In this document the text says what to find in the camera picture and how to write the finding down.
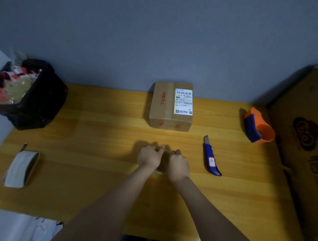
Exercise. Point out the person's right hand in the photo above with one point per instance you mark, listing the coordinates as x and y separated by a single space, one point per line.
177 167

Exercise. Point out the person's left hand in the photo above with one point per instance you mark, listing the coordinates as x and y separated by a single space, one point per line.
148 157

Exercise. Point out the person's left thumb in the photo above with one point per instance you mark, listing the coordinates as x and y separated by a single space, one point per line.
160 150

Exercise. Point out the person's right fingers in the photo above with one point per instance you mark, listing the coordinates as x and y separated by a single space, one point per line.
175 152

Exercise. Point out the clear tape roll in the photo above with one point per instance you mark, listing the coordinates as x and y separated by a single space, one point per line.
162 163

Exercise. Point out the person's right forearm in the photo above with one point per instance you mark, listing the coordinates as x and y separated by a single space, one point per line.
208 213

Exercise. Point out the person's left forearm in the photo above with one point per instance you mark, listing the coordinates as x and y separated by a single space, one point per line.
104 208

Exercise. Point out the blue utility knife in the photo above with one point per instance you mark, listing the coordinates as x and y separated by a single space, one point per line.
211 159

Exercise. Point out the white shipping label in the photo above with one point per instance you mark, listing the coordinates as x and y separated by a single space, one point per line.
183 101

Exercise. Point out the orange and blue tape dispenser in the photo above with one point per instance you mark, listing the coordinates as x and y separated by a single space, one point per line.
258 126

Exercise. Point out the large brown cardboard box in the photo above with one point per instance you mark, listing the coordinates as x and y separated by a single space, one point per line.
298 149

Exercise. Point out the black trash bag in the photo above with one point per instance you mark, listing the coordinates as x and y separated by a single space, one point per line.
37 99

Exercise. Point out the brown pen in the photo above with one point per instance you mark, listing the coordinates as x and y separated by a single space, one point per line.
23 147

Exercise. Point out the white label roll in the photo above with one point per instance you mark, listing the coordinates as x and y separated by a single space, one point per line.
21 168

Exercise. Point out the white paper scraps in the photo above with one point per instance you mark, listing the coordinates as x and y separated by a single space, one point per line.
29 227

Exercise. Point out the pile of trash wrappers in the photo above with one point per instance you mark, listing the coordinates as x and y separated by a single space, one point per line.
16 84

